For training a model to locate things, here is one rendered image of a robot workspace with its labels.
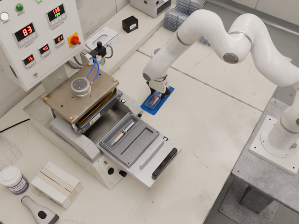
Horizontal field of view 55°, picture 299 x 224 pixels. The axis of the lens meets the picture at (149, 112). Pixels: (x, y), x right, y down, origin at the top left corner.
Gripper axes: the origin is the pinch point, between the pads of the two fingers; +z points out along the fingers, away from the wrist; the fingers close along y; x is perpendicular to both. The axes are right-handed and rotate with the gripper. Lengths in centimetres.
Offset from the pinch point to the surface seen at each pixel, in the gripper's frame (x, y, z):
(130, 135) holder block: 39.8, -10.1, -21.2
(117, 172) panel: 50, -9, -2
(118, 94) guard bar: 28.5, 4.1, -26.9
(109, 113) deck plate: 32.6, 7.4, -14.7
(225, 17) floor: -191, 25, 79
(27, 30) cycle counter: 43, 28, -61
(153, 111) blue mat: 9.3, -2.9, 3.3
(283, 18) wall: -209, -32, 68
